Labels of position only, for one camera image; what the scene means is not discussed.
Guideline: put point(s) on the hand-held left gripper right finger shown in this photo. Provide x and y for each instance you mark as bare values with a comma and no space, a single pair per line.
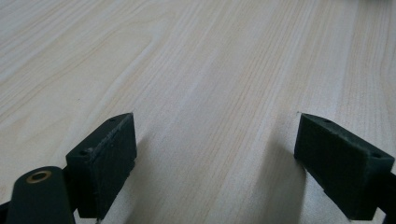
339,165

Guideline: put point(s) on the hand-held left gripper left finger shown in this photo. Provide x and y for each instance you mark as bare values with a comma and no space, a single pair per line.
102,168

